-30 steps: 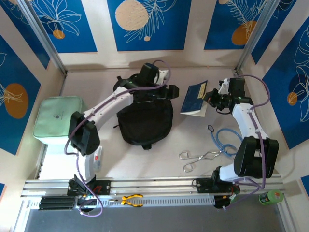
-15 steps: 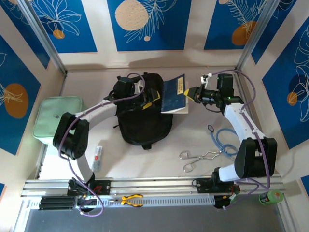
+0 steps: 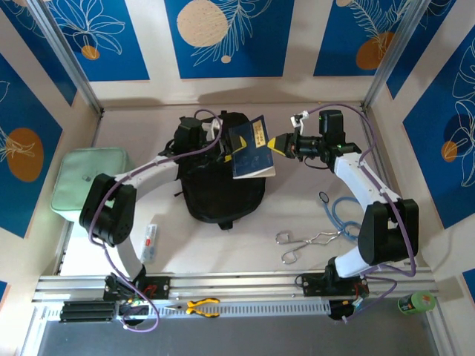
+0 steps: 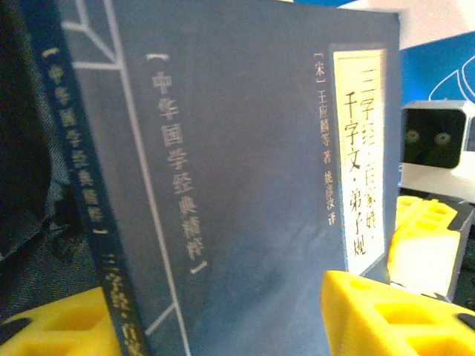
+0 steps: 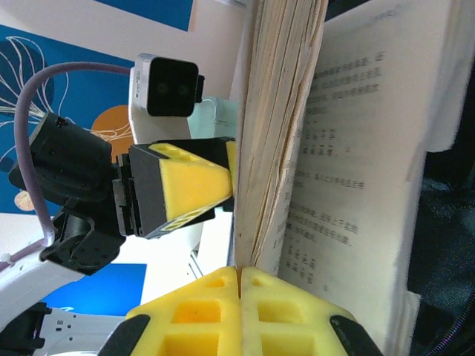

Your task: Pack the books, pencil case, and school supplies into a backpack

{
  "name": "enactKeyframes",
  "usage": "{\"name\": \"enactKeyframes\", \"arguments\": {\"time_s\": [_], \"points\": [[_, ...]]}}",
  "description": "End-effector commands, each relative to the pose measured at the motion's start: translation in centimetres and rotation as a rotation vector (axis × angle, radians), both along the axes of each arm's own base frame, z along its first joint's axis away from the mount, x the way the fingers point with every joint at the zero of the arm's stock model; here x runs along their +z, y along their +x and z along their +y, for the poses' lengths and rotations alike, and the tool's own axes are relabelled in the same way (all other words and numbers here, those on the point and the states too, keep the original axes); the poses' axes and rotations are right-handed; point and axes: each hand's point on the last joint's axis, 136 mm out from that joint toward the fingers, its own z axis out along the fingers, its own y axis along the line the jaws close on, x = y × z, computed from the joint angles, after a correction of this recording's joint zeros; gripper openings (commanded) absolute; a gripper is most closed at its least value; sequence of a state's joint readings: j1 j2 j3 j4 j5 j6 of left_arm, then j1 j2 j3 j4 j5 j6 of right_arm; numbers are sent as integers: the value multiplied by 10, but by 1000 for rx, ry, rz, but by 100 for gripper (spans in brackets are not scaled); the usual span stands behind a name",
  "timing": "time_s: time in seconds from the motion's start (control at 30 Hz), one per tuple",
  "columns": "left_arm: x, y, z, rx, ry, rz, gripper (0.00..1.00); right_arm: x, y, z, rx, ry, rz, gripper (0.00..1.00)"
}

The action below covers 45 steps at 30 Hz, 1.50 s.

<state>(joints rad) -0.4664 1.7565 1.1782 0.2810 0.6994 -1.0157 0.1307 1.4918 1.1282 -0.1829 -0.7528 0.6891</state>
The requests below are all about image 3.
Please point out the navy blue labelled book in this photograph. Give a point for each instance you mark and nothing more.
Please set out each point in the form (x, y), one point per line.
(254, 159)

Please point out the black backpack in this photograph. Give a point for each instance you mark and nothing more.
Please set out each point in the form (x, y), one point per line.
(222, 200)

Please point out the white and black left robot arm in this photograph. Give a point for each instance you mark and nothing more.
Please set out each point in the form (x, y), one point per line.
(107, 219)

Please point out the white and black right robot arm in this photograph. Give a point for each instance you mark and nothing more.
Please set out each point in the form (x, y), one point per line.
(389, 233)

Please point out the mint green zip case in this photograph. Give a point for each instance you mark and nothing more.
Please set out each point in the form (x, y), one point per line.
(81, 174)

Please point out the blue stethoscope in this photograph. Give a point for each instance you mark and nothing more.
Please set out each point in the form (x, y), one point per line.
(335, 207)

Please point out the metal tongs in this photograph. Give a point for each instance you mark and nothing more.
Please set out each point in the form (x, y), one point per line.
(302, 244)

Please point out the white tube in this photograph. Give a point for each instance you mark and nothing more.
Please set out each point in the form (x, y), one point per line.
(149, 244)

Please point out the grey metal plate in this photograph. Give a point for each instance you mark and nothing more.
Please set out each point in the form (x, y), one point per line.
(241, 337)

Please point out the black ribbed block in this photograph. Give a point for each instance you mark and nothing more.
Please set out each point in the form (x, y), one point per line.
(87, 311)

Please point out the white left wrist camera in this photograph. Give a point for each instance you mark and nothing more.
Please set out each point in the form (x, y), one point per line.
(213, 128)

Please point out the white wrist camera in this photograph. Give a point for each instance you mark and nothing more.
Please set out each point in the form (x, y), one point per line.
(298, 119)
(213, 128)

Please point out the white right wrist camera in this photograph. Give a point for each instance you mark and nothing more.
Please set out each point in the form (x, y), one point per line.
(298, 119)

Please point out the aluminium frame post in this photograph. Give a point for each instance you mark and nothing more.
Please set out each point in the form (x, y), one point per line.
(391, 55)
(67, 55)

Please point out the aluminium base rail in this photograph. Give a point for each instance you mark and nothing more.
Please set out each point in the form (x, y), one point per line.
(241, 283)

